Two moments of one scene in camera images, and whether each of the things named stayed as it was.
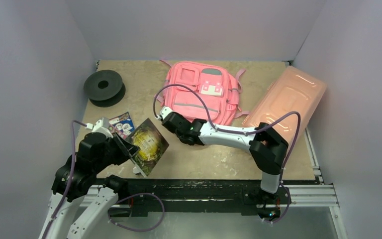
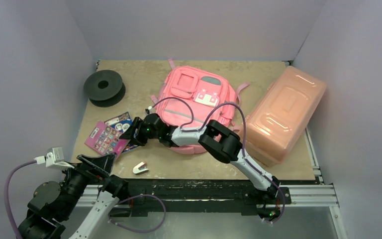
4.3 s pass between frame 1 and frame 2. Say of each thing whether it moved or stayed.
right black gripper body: moved
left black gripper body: moved
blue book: stayed
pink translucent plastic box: stayed
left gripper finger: moved
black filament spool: stayed
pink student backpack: moved
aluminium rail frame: stayed
